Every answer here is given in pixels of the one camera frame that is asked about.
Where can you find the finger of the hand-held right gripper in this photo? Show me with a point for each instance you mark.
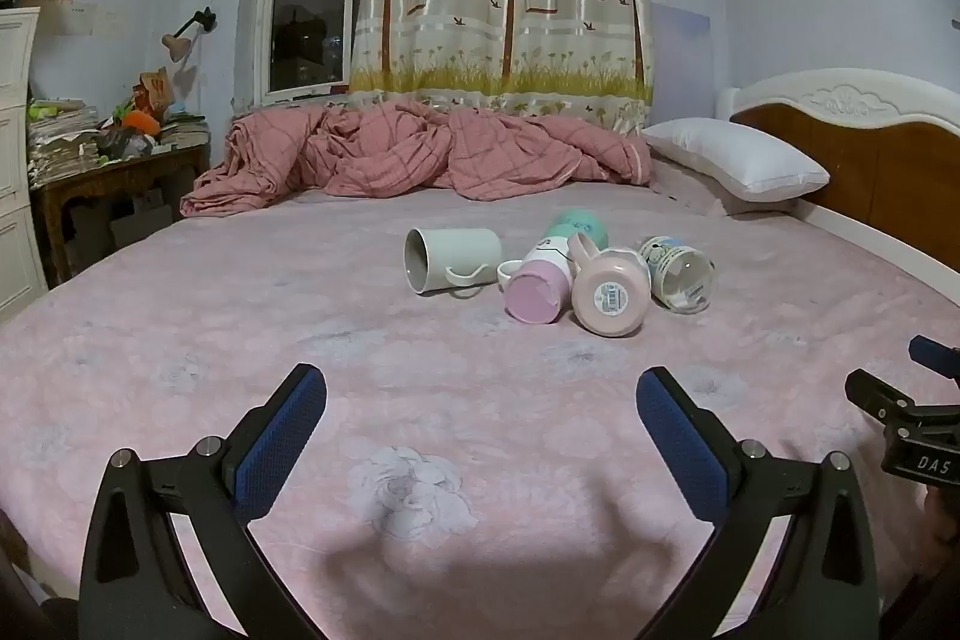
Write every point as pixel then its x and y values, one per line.
pixel 934 355
pixel 874 396

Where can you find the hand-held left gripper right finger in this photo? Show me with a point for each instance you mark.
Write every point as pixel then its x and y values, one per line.
pixel 679 437

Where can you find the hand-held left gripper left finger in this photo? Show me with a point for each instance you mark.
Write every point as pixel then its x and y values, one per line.
pixel 281 437

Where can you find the pink cup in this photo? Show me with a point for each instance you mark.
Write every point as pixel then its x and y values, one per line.
pixel 609 299

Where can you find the printed glass cup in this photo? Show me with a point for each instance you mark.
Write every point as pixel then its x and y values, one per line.
pixel 679 280

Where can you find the white cup with purple base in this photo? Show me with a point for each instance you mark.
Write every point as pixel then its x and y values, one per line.
pixel 534 295

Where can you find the green cup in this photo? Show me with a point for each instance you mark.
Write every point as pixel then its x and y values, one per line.
pixel 577 227

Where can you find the pink floral bed sheet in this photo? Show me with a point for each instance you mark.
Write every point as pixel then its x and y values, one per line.
pixel 450 400

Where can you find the white and wooden headboard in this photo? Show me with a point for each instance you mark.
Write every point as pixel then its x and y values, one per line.
pixel 885 160

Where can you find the pink pillow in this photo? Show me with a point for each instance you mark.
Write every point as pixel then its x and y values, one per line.
pixel 694 190

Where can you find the white mug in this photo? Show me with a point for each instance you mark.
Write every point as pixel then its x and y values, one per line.
pixel 457 251

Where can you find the white pillow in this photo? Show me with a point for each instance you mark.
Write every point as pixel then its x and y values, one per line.
pixel 739 160

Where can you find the pink checked quilt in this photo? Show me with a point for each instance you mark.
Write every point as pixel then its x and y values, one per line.
pixel 390 156

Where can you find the dark wooden side table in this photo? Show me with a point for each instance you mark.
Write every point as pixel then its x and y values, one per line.
pixel 97 190

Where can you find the orange plush toy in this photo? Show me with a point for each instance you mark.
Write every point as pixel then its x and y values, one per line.
pixel 141 120

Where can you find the stack of papers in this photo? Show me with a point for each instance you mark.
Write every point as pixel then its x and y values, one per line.
pixel 60 141

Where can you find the white cabinet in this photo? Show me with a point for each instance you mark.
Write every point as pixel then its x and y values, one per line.
pixel 15 160

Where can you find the black wall lamp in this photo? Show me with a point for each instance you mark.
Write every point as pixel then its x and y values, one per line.
pixel 187 33

